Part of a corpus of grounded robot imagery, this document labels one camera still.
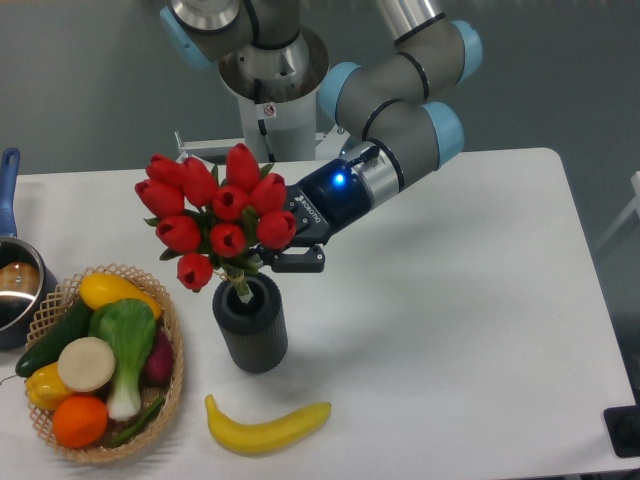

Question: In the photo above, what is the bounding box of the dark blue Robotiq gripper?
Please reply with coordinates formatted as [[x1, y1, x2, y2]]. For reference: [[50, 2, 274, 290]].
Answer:
[[249, 159, 373, 273]]

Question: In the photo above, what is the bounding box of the red tulip bouquet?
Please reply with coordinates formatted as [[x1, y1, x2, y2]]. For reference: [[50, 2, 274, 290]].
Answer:
[[135, 143, 297, 305]]

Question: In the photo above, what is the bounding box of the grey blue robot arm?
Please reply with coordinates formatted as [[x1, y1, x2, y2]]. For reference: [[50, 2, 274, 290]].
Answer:
[[160, 1, 483, 272]]

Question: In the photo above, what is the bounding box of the dark grey ribbed vase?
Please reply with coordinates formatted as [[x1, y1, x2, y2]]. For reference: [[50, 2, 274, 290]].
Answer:
[[212, 273, 288, 374]]

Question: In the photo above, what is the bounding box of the purple sweet potato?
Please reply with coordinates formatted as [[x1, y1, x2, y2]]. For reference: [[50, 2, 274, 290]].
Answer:
[[143, 329, 174, 385]]

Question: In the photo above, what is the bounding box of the yellow banana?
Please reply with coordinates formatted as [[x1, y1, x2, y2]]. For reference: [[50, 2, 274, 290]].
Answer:
[[204, 394, 332, 456]]

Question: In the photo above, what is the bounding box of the green bok choy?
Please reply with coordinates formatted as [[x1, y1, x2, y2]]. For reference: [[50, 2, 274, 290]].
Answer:
[[89, 298, 156, 421]]

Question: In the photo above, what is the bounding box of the green bean pod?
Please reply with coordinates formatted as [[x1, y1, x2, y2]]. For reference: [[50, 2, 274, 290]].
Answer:
[[106, 397, 165, 448]]

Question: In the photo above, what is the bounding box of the yellow squash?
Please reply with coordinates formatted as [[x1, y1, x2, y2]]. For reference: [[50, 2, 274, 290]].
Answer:
[[79, 273, 162, 320]]

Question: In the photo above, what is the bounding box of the woven wicker basket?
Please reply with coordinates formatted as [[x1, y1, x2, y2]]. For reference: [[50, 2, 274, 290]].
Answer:
[[26, 264, 184, 463]]

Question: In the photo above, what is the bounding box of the green cucumber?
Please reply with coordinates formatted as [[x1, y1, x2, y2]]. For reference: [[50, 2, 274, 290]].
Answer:
[[15, 299, 93, 378]]

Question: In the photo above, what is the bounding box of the beige round disc food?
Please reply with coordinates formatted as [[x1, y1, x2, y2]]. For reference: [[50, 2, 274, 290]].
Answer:
[[57, 337, 116, 393]]

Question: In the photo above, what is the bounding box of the orange fruit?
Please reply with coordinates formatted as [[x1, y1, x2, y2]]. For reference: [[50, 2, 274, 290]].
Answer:
[[53, 395, 109, 448]]

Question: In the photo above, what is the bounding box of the yellow bell pepper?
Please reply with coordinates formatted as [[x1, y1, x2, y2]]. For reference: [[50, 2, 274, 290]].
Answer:
[[25, 362, 75, 411]]

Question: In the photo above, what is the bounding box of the black device at table edge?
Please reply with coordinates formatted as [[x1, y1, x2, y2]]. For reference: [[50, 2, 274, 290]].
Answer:
[[603, 405, 639, 458]]

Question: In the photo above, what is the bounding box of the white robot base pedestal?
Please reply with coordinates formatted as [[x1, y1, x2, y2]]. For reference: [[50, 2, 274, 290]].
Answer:
[[176, 89, 350, 163]]

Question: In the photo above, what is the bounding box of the blue handled saucepan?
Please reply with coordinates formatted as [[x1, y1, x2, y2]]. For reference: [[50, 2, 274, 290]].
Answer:
[[1, 147, 57, 351]]

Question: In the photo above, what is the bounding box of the white frame at right edge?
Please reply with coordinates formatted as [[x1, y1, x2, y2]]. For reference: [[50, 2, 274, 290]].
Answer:
[[611, 171, 640, 235]]

